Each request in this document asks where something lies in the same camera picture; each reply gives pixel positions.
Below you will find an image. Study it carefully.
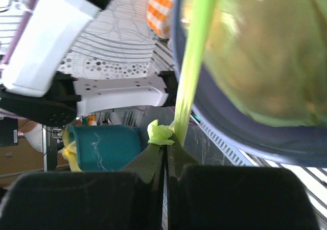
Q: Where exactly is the teal bucket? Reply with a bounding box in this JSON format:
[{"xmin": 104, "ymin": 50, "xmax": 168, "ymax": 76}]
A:
[{"xmin": 68, "ymin": 125, "xmax": 142, "ymax": 172}]

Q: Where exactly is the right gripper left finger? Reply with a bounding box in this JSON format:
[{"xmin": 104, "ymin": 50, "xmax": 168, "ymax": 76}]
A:
[{"xmin": 1, "ymin": 144, "xmax": 164, "ymax": 229}]

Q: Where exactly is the green trash bag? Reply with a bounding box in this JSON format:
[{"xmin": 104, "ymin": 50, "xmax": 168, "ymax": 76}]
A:
[{"xmin": 147, "ymin": 0, "xmax": 326, "ymax": 147}]

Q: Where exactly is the orange checkered towel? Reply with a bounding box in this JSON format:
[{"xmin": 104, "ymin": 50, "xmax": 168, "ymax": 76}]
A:
[{"xmin": 146, "ymin": 0, "xmax": 175, "ymax": 39}]

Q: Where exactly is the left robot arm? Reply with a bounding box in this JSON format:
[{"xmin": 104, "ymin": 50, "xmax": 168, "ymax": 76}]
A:
[{"xmin": 1, "ymin": 0, "xmax": 177, "ymax": 127}]

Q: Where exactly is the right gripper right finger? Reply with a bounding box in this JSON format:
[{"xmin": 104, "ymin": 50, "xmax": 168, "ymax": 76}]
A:
[{"xmin": 166, "ymin": 136, "xmax": 319, "ymax": 229}]

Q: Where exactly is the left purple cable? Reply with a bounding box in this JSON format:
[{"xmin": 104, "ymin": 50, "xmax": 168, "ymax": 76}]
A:
[{"xmin": 0, "ymin": 0, "xmax": 41, "ymax": 67}]

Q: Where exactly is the blue trash bin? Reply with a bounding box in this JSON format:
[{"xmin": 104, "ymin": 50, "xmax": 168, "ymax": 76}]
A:
[{"xmin": 170, "ymin": 0, "xmax": 327, "ymax": 168}]

